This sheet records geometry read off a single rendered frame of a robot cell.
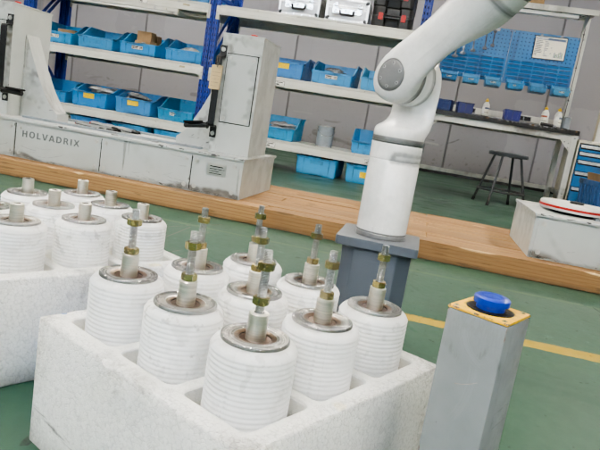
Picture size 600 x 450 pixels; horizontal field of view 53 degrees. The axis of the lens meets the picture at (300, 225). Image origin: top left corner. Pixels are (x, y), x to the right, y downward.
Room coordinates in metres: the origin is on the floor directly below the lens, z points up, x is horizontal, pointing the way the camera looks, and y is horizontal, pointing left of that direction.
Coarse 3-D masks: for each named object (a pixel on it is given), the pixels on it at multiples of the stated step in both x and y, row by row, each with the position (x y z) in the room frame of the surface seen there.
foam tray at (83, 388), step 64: (64, 320) 0.75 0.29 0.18; (64, 384) 0.70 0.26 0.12; (128, 384) 0.62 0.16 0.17; (192, 384) 0.63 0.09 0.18; (384, 384) 0.71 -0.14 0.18; (64, 448) 0.69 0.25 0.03; (128, 448) 0.61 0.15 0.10; (192, 448) 0.55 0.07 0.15; (256, 448) 0.52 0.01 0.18; (320, 448) 0.60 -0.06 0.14; (384, 448) 0.72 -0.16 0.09
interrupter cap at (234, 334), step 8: (224, 328) 0.62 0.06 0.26; (232, 328) 0.63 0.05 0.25; (240, 328) 0.63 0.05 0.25; (272, 328) 0.64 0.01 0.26; (224, 336) 0.60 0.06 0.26; (232, 336) 0.60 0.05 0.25; (240, 336) 0.61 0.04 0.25; (272, 336) 0.62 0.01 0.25; (280, 336) 0.63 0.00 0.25; (232, 344) 0.58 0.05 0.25; (240, 344) 0.58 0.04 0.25; (248, 344) 0.59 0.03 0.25; (256, 344) 0.59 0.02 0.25; (264, 344) 0.60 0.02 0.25; (272, 344) 0.60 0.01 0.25; (280, 344) 0.60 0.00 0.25; (288, 344) 0.60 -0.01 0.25; (256, 352) 0.58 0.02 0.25; (264, 352) 0.58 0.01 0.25; (272, 352) 0.58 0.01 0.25
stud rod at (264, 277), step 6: (264, 252) 0.61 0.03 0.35; (270, 252) 0.61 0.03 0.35; (264, 258) 0.61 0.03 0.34; (270, 258) 0.61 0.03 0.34; (264, 276) 0.61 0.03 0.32; (264, 282) 0.61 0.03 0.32; (258, 288) 0.61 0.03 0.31; (264, 288) 0.61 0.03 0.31; (258, 294) 0.61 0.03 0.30; (264, 294) 0.61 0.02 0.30; (258, 306) 0.61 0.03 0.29; (264, 306) 0.61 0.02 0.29; (258, 312) 0.61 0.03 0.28
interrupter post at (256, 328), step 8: (264, 312) 0.61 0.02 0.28; (248, 320) 0.61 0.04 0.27; (256, 320) 0.60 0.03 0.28; (264, 320) 0.60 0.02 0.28; (248, 328) 0.61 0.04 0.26; (256, 328) 0.60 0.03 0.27; (264, 328) 0.61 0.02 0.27; (248, 336) 0.60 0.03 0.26; (256, 336) 0.60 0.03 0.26; (264, 336) 0.61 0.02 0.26
